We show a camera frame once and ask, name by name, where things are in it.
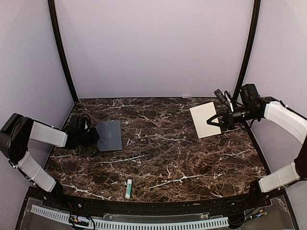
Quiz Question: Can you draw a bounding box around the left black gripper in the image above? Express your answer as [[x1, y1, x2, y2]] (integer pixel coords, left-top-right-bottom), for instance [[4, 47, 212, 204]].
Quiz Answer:
[[77, 127, 99, 148]]

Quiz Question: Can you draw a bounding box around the beige lined letter paper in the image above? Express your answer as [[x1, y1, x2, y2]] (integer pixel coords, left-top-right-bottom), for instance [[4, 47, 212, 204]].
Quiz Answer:
[[189, 102, 222, 138]]

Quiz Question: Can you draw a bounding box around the white slotted cable duct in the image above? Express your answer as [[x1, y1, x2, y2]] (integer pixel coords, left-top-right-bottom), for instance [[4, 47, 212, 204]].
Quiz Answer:
[[31, 205, 229, 230]]

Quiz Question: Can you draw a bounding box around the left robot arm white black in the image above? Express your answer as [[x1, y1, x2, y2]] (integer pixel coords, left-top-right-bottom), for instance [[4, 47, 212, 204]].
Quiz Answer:
[[0, 113, 99, 209]]

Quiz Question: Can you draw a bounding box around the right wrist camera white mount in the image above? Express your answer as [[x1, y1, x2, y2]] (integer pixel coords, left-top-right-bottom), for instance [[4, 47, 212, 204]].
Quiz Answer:
[[214, 89, 234, 112]]

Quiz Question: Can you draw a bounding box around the black frame post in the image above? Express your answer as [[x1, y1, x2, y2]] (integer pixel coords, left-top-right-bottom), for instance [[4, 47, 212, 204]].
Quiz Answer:
[[233, 0, 261, 100], [47, 0, 79, 103]]

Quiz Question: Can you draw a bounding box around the white green glue stick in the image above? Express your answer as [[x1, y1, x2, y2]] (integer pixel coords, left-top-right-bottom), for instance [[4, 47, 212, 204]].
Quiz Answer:
[[125, 179, 132, 199]]

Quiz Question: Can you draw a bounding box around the clear acrylic front plate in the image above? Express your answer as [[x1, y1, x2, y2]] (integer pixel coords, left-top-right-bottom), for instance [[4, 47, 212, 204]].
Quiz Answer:
[[103, 213, 210, 223]]

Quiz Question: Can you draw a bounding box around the left black frame post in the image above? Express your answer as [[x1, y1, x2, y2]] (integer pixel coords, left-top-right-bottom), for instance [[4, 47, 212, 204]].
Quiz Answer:
[[47, 0, 79, 103]]

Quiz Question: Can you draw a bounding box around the grey blue envelope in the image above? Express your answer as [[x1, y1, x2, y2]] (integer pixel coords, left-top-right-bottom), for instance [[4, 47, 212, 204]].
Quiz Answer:
[[95, 121, 122, 152]]

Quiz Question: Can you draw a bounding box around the right black frame post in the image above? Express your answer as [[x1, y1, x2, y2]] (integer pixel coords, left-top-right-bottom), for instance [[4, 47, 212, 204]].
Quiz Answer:
[[233, 0, 261, 100]]

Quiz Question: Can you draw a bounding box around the black curved front rail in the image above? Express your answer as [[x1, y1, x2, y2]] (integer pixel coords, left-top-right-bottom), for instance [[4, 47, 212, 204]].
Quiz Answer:
[[63, 195, 250, 216]]

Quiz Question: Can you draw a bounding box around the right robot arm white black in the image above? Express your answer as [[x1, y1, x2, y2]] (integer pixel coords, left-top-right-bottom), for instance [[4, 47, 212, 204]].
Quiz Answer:
[[207, 84, 307, 208]]

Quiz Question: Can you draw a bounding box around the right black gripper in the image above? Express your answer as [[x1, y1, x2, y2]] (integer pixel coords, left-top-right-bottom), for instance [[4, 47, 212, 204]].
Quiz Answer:
[[207, 104, 259, 129]]

